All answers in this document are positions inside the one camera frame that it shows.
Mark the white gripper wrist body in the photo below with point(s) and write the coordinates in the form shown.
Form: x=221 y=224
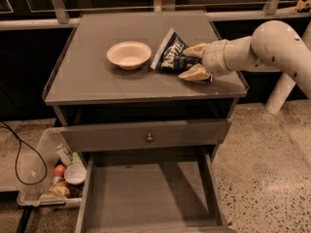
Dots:
x=214 y=58

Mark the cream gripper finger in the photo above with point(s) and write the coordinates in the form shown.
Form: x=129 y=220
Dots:
x=196 y=73
x=196 y=51

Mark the blue Kettle chip bag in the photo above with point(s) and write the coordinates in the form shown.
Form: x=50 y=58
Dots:
x=170 y=55

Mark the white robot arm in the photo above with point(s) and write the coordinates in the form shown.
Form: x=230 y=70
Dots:
x=273 y=45

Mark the grey top drawer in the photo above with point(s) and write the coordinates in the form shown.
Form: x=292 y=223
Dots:
x=132 y=135

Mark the grey wooden drawer cabinet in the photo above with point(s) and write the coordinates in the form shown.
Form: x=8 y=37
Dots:
x=85 y=88

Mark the round metal drawer knob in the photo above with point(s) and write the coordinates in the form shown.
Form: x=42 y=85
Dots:
x=150 y=138

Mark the grey open middle drawer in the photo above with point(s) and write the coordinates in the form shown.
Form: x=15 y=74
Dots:
x=151 y=191

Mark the yellow crumpled snack bag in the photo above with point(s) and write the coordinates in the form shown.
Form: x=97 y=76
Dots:
x=59 y=189

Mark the white paper bowl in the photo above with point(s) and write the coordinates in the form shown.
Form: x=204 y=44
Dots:
x=129 y=55

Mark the green packet in bin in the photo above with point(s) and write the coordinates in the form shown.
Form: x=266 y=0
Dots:
x=76 y=159

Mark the white labelled bottle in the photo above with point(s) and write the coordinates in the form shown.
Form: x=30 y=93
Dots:
x=64 y=155

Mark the small white bowl in bin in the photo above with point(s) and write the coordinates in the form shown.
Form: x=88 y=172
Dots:
x=75 y=174

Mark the orange round fruit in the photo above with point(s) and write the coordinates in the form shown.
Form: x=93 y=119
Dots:
x=59 y=170

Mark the clear plastic storage bin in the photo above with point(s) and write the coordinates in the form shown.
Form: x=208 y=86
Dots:
x=36 y=171

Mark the metal railing frame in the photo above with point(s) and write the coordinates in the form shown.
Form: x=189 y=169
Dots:
x=31 y=14

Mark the small yellow object on rail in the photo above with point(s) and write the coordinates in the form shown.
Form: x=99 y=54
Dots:
x=303 y=5

